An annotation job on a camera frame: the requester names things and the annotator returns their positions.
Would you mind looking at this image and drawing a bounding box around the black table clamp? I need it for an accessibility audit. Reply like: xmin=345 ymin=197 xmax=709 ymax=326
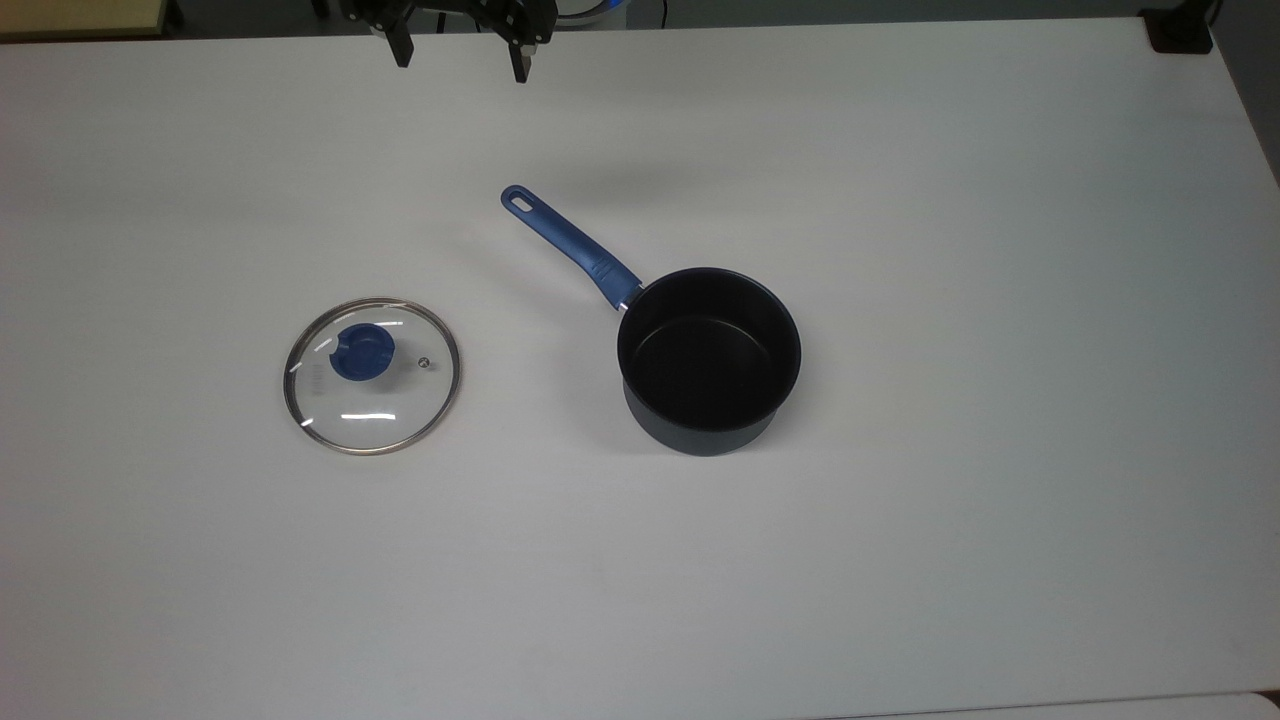
xmin=1140 ymin=4 xmax=1215 ymax=55

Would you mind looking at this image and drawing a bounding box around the light wooden board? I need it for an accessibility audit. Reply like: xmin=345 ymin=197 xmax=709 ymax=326
xmin=0 ymin=0 xmax=169 ymax=39

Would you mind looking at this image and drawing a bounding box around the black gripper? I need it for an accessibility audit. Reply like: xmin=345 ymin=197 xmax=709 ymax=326
xmin=340 ymin=0 xmax=557 ymax=85

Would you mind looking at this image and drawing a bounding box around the dark blue saucepan blue handle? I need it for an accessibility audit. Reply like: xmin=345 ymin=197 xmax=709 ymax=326
xmin=500 ymin=184 xmax=803 ymax=458

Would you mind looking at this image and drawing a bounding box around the glass lid with blue knob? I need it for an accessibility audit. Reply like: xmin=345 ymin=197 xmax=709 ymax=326
xmin=283 ymin=296 xmax=463 ymax=457

